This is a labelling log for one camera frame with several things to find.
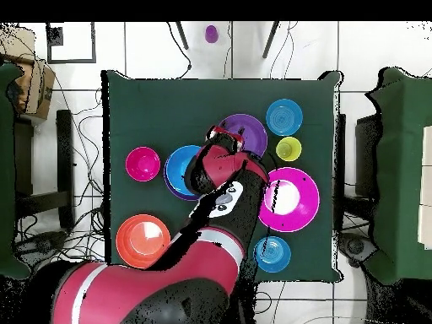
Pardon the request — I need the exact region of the orange bowl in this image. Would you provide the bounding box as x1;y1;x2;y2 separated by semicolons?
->
115;213;172;270

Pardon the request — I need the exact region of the black square floor frame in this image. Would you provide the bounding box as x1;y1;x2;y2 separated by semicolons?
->
46;21;97;64

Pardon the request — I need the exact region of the black tripod leg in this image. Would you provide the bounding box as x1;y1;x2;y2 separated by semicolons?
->
262;21;280;59
175;21;190;51

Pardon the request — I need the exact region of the purple bowl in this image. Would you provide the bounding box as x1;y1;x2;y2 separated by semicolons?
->
163;158;201;203
217;113;268;159

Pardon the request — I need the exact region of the black metal frame stand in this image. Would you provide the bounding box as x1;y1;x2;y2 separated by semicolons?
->
13;109;76;230

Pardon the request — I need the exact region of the small pink-red bowl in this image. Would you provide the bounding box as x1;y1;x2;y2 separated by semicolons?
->
125;145;162;183

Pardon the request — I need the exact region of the large pink bowl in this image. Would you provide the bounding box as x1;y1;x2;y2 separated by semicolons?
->
257;166;321;234

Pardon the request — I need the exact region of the dark green table cloth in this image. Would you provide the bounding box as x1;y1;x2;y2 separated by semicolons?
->
100;68;345;284

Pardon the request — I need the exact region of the green cloth covered table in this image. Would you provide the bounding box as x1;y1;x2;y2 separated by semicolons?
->
364;66;432;286
0;62;31;281

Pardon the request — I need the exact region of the black floor cable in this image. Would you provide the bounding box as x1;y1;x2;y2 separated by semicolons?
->
165;21;194;79

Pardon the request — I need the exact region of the cardboard box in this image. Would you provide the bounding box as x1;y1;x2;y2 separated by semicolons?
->
0;25;57;121

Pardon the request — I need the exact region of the tangle of black cables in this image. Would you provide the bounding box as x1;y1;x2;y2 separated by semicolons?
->
13;67;109;264

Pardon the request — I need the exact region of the translucent blue small bowl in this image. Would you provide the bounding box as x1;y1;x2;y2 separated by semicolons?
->
265;98;304;137
253;235;292;273

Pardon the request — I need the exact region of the translucent yellow cup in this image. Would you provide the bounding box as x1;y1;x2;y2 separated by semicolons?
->
275;136;303;163

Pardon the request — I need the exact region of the purple cup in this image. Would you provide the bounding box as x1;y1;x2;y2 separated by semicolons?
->
204;24;219;44

